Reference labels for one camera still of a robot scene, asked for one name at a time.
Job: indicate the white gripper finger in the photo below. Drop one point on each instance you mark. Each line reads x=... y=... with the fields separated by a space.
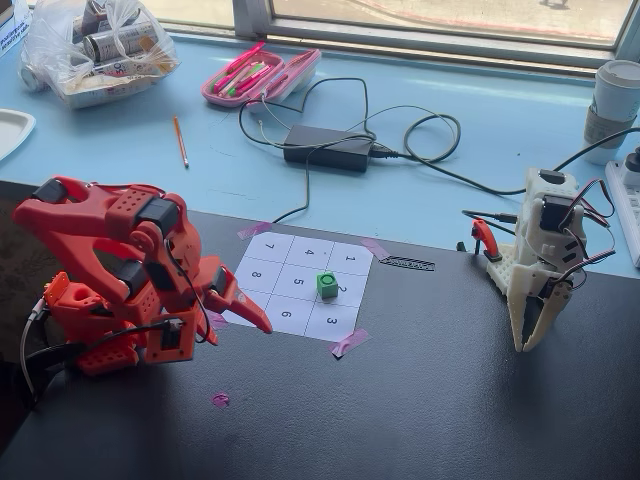
x=550 y=320
x=520 y=320

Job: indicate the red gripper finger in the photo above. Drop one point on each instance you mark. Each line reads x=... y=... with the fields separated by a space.
x=242 y=310
x=206 y=327

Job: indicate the red robot arm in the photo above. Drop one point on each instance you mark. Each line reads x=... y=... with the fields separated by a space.
x=75 y=220

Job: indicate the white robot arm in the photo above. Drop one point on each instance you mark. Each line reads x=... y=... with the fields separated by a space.
x=537 y=235

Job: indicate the white numbered grid paper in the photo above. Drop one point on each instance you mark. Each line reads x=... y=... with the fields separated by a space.
x=295 y=260

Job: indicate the purple tape strip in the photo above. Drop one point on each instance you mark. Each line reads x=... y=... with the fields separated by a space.
x=350 y=342
x=252 y=229
x=375 y=247
x=219 y=321

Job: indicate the red table clamp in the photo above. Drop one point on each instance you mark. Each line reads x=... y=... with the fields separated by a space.
x=486 y=240

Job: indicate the small purple tape scrap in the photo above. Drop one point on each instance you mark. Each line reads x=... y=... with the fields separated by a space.
x=220 y=399

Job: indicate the white power strip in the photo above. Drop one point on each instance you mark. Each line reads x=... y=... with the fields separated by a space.
x=627 y=200

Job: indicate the black striped sticker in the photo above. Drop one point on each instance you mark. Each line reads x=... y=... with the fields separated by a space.
x=407 y=263

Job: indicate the orange pencil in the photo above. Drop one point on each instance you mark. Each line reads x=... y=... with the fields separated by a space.
x=180 y=141

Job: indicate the black power adapter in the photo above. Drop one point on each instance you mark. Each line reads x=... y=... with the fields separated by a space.
x=327 y=147

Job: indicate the white coffee cup with sleeve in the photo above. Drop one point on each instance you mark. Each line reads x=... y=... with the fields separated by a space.
x=612 y=107

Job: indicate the pink pencil case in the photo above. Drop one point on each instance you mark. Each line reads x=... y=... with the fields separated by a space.
x=260 y=82

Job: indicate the pink pen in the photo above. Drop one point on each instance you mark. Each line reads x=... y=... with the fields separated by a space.
x=245 y=56

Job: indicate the white paper plate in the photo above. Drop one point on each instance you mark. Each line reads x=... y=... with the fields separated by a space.
x=12 y=131

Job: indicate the silver drink can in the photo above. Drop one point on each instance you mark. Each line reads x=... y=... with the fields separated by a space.
x=117 y=41

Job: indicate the clear plastic bag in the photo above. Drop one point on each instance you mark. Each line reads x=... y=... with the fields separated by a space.
x=55 y=60

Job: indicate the printed white box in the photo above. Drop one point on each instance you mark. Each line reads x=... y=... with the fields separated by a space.
x=10 y=25

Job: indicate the wrist camera in red mount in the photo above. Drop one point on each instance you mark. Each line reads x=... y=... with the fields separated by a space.
x=170 y=337

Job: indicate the window frame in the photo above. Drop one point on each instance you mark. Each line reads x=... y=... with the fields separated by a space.
x=425 y=40

